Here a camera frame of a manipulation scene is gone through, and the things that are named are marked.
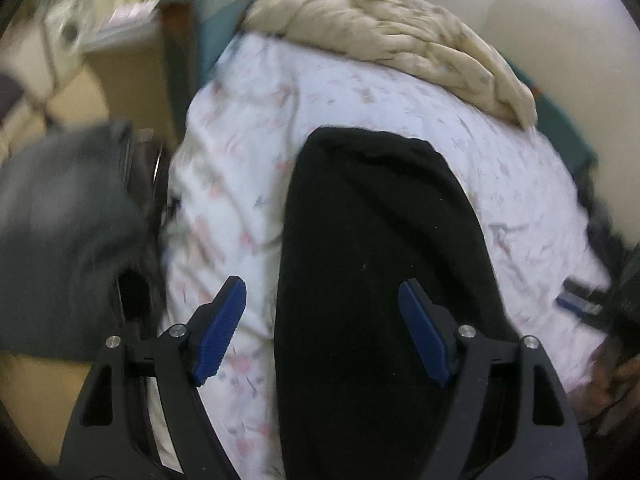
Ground beige side cabinet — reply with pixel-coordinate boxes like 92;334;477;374
81;2;181;148

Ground floral white bed sheet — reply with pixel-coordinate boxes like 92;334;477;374
163;32;608;479

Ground dark clothes at bedside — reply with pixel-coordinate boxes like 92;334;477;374
574;171;636;281

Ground grey clothes pile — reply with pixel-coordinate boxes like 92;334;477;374
1;122;169;362

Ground black pants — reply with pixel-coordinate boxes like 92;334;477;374
273;128;516;479

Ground cream crumpled duvet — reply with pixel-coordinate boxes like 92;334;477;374
243;0;538;129

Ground white washing machine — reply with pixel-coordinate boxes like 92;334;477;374
42;0;92;86

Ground teal bed frame padding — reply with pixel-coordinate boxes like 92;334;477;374
157;0;254;114

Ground person's right hand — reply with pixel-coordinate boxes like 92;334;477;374
588;336;639;414

